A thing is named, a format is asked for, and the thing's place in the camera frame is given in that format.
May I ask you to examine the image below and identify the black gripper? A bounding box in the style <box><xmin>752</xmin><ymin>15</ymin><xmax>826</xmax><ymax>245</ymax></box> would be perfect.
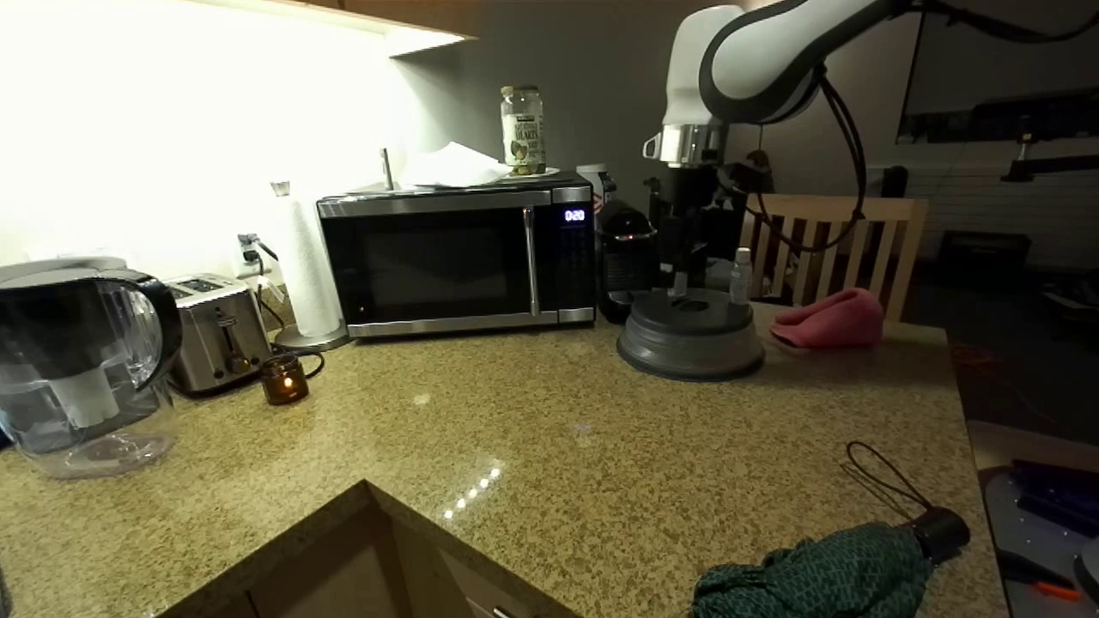
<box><xmin>652</xmin><ymin>163</ymin><xmax>735</xmax><ymax>301</ymax></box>

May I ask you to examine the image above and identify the black coffee machine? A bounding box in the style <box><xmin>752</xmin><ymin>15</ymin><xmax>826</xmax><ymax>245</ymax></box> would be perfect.
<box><xmin>595</xmin><ymin>199</ymin><xmax>663</xmax><ymax>325</ymax></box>

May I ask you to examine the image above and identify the grey vented microwave plate cover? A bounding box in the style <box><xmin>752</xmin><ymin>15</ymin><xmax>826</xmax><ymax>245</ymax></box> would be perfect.
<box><xmin>614</xmin><ymin>284</ymin><xmax>768</xmax><ymax>385</ymax></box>

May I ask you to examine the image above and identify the pink folded towel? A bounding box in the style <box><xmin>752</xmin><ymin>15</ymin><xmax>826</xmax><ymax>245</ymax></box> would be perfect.
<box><xmin>768</xmin><ymin>284</ymin><xmax>887</xmax><ymax>353</ymax></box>

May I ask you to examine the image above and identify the wooden slatted chair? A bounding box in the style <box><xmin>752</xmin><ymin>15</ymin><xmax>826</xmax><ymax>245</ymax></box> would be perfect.
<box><xmin>735</xmin><ymin>189</ymin><xmax>933</xmax><ymax>325</ymax></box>

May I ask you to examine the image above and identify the glass jar with label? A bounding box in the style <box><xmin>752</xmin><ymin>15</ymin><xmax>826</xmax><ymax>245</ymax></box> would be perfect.
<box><xmin>498</xmin><ymin>82</ymin><xmax>548</xmax><ymax>179</ymax></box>

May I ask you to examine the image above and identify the black steel microwave oven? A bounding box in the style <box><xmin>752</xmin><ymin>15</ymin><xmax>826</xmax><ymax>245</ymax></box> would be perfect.
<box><xmin>316</xmin><ymin>170</ymin><xmax>599</xmax><ymax>343</ymax></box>

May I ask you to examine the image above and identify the white crumpled paper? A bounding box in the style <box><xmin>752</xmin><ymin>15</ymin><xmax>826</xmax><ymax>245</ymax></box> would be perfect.
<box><xmin>390</xmin><ymin>138</ymin><xmax>512</xmax><ymax>193</ymax></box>

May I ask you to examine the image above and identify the green folded umbrella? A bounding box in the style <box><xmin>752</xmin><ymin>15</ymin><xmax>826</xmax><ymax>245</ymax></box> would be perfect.
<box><xmin>686</xmin><ymin>440</ymin><xmax>977</xmax><ymax>618</ymax></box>

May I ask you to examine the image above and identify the white paper towel roll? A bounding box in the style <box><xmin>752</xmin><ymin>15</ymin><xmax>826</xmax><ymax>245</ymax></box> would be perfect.
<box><xmin>267</xmin><ymin>179</ymin><xmax>349</xmax><ymax>353</ymax></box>

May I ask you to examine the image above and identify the small amber glass mug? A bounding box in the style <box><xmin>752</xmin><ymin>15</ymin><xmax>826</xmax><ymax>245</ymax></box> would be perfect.
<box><xmin>257</xmin><ymin>347</ymin><xmax>329</xmax><ymax>408</ymax></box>

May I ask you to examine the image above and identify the brown cardboard box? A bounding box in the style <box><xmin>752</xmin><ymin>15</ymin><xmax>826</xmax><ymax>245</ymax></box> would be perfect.
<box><xmin>157</xmin><ymin>478</ymin><xmax>582</xmax><ymax>618</ymax></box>

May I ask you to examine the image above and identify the grey tool tray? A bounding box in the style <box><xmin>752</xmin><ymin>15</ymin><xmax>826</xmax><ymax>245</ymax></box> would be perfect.
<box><xmin>980</xmin><ymin>458</ymin><xmax>1099</xmax><ymax>618</ymax></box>

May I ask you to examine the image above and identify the silver toaster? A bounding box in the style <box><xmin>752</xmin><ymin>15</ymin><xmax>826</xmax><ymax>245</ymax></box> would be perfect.
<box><xmin>170</xmin><ymin>270</ymin><xmax>274</xmax><ymax>399</ymax></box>

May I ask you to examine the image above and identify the clear water filter pitcher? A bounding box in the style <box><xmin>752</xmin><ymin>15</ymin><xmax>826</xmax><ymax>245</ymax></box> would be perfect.
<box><xmin>0</xmin><ymin>254</ymin><xmax>187</xmax><ymax>480</ymax></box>

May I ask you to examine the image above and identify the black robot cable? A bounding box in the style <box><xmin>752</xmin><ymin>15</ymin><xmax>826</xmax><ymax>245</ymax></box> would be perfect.
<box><xmin>730</xmin><ymin>66</ymin><xmax>874</xmax><ymax>256</ymax></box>

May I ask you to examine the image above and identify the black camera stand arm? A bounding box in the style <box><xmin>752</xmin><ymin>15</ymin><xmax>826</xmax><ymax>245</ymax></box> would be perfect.
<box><xmin>998</xmin><ymin>129</ymin><xmax>1099</xmax><ymax>186</ymax></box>

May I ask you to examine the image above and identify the wall outlet with plug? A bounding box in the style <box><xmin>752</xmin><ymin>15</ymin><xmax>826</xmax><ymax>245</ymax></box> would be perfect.
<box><xmin>235</xmin><ymin>229</ymin><xmax>281</xmax><ymax>279</ymax></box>

